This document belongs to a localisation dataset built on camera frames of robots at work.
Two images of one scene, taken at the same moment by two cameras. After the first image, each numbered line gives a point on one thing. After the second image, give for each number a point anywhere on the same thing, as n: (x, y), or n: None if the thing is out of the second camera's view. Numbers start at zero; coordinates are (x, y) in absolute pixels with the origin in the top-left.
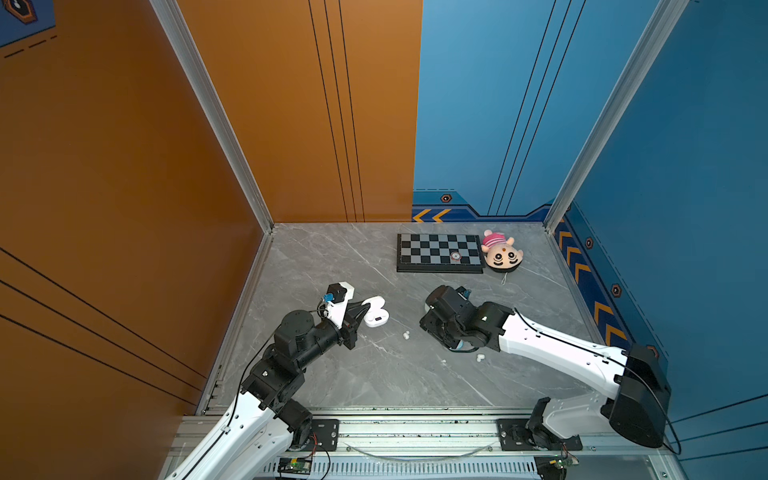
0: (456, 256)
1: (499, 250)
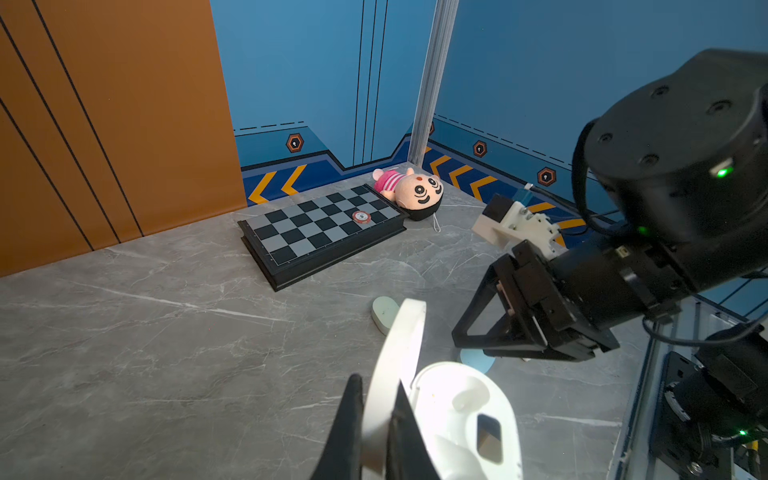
0: (361, 217)
1: (417, 195)
